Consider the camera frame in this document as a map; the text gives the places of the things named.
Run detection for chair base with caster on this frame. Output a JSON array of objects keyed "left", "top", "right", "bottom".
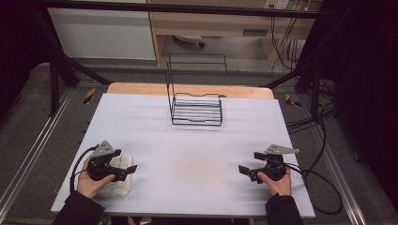
[{"left": 172, "top": 34, "right": 207, "bottom": 49}]

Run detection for person's right hand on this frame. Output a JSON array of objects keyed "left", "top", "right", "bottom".
[{"left": 256, "top": 168, "right": 293, "bottom": 197}]

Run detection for yellow black floor tape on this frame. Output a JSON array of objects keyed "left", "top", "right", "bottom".
[
  {"left": 83, "top": 87, "right": 97, "bottom": 105},
  {"left": 283, "top": 93, "right": 302, "bottom": 108}
]

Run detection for black metal frame bar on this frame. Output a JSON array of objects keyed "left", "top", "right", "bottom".
[{"left": 37, "top": 0, "right": 324, "bottom": 20}]

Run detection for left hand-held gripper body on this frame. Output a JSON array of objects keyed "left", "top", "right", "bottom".
[{"left": 86, "top": 140, "right": 126, "bottom": 183}]

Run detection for white cabinet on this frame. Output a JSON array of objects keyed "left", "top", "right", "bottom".
[{"left": 46, "top": 0, "right": 157, "bottom": 62}]

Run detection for hanging cables under desk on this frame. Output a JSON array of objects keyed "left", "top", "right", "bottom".
[{"left": 269, "top": 14, "right": 302, "bottom": 71}]

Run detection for black metal stand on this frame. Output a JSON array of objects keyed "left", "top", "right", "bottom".
[
  {"left": 263, "top": 54, "right": 325, "bottom": 124},
  {"left": 33, "top": 8, "right": 113, "bottom": 117}
]

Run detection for aluminium floor rail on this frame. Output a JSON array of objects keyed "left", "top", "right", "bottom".
[
  {"left": 308, "top": 124, "right": 368, "bottom": 225},
  {"left": 0, "top": 88, "right": 75, "bottom": 214}
]

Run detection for hand-held gripper cable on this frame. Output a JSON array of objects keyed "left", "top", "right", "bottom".
[
  {"left": 284, "top": 161, "right": 344, "bottom": 217},
  {"left": 69, "top": 144, "right": 99, "bottom": 192}
]

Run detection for white towel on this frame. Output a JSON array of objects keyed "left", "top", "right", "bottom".
[{"left": 94, "top": 152, "right": 135, "bottom": 199}]

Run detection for white power strip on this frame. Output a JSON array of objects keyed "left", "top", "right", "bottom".
[{"left": 263, "top": 0, "right": 291, "bottom": 10}]

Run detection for bundle of black floor cables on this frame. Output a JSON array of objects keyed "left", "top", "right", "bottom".
[{"left": 283, "top": 78, "right": 338, "bottom": 135}]

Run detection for person's left hand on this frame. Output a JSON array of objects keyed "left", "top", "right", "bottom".
[{"left": 76, "top": 156, "right": 116, "bottom": 200}]

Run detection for white table mat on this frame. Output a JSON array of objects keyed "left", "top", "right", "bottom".
[{"left": 50, "top": 92, "right": 316, "bottom": 219}]

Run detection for right hand-held gripper cable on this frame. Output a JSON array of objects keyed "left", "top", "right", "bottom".
[{"left": 284, "top": 161, "right": 344, "bottom": 217}]

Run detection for light wooden desk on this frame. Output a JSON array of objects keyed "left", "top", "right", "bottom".
[{"left": 145, "top": 0, "right": 324, "bottom": 68}]

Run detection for left hand-held gripper cable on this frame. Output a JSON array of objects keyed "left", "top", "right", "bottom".
[{"left": 69, "top": 144, "right": 99, "bottom": 192}]

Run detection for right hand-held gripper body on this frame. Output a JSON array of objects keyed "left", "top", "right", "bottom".
[{"left": 253, "top": 143, "right": 300, "bottom": 183}]

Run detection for black wire rack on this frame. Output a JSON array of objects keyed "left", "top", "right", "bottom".
[{"left": 165, "top": 52, "right": 229, "bottom": 128}]

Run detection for dark curtain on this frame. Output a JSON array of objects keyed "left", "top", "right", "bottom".
[
  {"left": 314, "top": 0, "right": 398, "bottom": 202},
  {"left": 0, "top": 0, "right": 54, "bottom": 117}
]

